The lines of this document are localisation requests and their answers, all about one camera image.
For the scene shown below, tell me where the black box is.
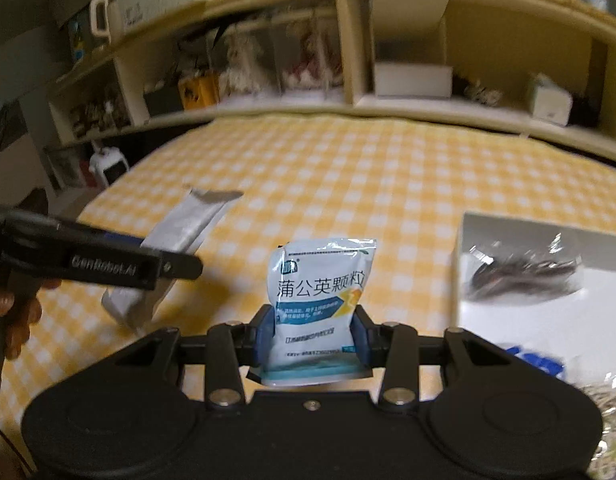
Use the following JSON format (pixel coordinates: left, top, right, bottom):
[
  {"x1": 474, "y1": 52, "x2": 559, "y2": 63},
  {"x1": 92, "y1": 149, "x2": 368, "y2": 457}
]
[{"x1": 142, "y1": 86, "x2": 185, "y2": 119}]

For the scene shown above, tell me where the small blue white packet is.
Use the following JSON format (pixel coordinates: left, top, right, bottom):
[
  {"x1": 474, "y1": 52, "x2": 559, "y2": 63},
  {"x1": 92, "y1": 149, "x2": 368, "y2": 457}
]
[{"x1": 504, "y1": 343, "x2": 570, "y2": 379}]

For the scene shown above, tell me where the person's left hand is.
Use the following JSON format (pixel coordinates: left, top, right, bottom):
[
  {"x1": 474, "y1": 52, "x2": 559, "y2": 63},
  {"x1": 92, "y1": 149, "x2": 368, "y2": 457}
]
[{"x1": 0, "y1": 278, "x2": 62, "y2": 362}]

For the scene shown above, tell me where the white open storage box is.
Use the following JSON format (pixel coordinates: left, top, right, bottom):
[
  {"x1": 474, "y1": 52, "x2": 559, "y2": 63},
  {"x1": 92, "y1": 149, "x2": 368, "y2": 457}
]
[{"x1": 369, "y1": 0, "x2": 455, "y2": 99}]

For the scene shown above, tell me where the white jug with handle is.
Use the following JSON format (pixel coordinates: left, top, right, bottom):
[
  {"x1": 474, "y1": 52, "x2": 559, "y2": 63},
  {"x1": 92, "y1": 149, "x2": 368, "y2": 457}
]
[{"x1": 89, "y1": 0, "x2": 112, "y2": 42}]

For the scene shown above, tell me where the white space heater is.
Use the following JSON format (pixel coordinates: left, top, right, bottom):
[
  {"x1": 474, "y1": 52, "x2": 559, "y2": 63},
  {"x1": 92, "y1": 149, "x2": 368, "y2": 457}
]
[{"x1": 89, "y1": 145, "x2": 132, "y2": 189}]

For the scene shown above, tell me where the blue white medicine sachet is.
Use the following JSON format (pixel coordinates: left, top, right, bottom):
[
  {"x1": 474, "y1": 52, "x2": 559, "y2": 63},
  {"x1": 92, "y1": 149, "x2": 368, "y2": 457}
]
[{"x1": 259, "y1": 236, "x2": 380, "y2": 388}]

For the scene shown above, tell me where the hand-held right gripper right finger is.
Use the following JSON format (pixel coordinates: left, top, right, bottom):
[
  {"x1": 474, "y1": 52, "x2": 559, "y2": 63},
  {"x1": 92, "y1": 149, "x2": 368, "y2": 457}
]
[{"x1": 350, "y1": 305, "x2": 512, "y2": 412}]

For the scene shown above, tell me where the yellow box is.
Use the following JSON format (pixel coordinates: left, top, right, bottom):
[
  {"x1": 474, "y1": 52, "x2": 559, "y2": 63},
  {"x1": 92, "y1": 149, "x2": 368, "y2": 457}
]
[{"x1": 177, "y1": 73, "x2": 221, "y2": 112}]

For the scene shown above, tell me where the cluster of small jars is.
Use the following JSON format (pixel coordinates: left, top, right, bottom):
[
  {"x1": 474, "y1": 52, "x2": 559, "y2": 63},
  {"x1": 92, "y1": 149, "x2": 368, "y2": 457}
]
[{"x1": 67, "y1": 94, "x2": 132, "y2": 139}]

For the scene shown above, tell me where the blue can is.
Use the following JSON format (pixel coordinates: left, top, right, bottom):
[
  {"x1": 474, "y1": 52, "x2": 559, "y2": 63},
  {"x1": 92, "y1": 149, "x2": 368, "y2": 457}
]
[{"x1": 67, "y1": 19, "x2": 90, "y2": 62}]

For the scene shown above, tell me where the long grey white packet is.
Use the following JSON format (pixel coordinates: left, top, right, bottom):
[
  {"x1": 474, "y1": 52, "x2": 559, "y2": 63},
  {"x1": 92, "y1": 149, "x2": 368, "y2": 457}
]
[{"x1": 101, "y1": 185, "x2": 246, "y2": 337}]

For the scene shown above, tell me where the small white carton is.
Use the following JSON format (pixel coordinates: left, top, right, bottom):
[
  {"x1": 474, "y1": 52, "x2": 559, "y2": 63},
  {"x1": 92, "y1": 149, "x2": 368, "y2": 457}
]
[{"x1": 526, "y1": 73, "x2": 574, "y2": 127}]

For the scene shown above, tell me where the clear display case with figures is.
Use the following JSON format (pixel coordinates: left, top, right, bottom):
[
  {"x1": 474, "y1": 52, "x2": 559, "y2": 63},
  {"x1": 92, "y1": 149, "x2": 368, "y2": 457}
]
[{"x1": 217, "y1": 14, "x2": 347, "y2": 107}]

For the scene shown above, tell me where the white shallow box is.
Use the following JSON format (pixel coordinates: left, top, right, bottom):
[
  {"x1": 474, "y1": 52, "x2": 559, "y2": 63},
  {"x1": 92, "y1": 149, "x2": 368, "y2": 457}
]
[{"x1": 449, "y1": 211, "x2": 616, "y2": 397}]

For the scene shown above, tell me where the pile of small dark trinkets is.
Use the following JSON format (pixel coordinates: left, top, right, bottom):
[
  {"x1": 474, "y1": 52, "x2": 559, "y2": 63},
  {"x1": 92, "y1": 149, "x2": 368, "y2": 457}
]
[{"x1": 452, "y1": 71, "x2": 505, "y2": 109}]

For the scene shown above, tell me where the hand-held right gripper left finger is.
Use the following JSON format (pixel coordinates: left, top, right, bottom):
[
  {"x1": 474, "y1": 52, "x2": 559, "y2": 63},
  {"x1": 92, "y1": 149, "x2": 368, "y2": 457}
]
[{"x1": 108, "y1": 305, "x2": 279, "y2": 412}]

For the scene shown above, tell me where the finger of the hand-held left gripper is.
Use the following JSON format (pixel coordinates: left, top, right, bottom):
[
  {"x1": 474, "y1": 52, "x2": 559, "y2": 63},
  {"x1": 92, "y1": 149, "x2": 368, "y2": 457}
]
[
  {"x1": 53, "y1": 219, "x2": 145, "y2": 251},
  {"x1": 53, "y1": 240, "x2": 205, "y2": 292}
]

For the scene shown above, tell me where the yellow checked bed sheet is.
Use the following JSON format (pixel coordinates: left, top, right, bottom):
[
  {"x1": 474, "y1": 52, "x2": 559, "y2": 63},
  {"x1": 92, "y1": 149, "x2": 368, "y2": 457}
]
[{"x1": 0, "y1": 110, "x2": 616, "y2": 480}]

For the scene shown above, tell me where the black fluffy item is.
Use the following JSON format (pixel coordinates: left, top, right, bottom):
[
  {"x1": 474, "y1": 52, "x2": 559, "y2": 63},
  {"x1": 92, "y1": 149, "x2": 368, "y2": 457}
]
[{"x1": 568, "y1": 94, "x2": 602, "y2": 129}]

